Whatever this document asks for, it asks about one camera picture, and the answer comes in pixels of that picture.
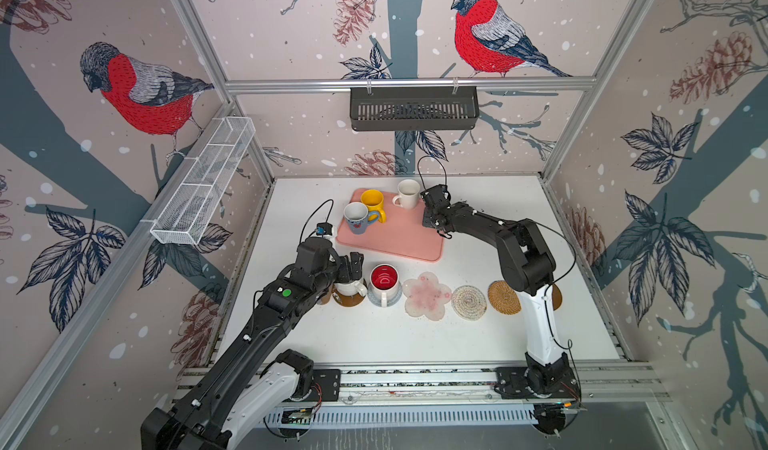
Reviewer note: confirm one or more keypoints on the red inside white mug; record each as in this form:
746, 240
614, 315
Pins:
384, 277

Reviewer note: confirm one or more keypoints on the black hanging wire basket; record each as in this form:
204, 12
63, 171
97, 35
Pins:
413, 109

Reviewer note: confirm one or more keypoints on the pink tray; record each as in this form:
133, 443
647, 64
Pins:
402, 235

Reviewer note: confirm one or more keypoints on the multicolour zigzag woven coaster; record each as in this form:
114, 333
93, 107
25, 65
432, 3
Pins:
469, 302

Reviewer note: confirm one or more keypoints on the yellow mug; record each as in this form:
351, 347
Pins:
374, 200

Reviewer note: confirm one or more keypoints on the dark wooden round coaster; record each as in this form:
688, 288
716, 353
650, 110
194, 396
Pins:
557, 297

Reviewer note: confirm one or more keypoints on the rattan round woven coaster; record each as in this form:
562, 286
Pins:
503, 298

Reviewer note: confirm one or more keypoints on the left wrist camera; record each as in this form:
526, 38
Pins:
324, 230

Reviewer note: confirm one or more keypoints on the cream mug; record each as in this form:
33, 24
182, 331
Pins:
407, 196

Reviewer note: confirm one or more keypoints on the pink flower shaped coaster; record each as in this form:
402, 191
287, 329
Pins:
426, 297

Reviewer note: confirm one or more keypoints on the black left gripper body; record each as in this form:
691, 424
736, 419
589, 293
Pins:
342, 270

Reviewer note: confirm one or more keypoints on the white wire mesh shelf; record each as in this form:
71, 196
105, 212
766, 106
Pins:
186, 216

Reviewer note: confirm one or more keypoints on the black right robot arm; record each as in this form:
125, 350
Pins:
527, 266

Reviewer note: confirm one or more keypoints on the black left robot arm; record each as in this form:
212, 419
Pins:
243, 387

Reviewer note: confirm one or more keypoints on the blue grey woven coaster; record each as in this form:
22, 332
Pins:
384, 298

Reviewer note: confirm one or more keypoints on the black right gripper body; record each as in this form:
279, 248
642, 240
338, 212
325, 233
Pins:
431, 216

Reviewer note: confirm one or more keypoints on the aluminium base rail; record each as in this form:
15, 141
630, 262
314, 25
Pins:
401, 395

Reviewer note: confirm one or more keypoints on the glossy brown round coaster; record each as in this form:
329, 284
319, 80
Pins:
347, 301

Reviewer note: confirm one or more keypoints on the blue patterned mug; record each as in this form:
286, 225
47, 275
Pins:
358, 217

